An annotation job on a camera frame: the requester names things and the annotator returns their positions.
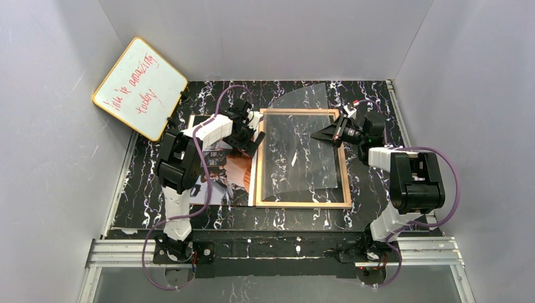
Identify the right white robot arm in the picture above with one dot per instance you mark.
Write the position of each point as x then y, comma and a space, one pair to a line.
415, 186

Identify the wooden picture frame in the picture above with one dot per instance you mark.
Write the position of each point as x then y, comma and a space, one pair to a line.
344, 188

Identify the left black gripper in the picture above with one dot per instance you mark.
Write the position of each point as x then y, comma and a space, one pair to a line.
247, 142

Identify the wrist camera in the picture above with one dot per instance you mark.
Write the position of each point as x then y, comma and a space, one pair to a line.
253, 119
351, 109

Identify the aluminium rail base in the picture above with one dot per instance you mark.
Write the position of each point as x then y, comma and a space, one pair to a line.
262, 255

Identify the clear plastic sheet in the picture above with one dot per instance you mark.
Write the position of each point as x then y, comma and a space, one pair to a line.
295, 167

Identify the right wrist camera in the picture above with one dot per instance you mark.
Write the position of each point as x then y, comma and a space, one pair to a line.
351, 109

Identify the frame backing board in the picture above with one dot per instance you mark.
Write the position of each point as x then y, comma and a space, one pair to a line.
194, 120

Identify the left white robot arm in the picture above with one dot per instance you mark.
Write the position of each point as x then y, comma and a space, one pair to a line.
182, 163

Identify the whiteboard with red writing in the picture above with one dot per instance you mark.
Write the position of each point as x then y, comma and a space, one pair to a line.
141, 90

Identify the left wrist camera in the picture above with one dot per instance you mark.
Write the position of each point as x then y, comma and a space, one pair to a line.
253, 119

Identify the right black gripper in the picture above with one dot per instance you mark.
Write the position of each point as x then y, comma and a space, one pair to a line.
340, 132

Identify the printed photo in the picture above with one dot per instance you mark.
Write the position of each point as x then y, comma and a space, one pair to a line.
223, 191

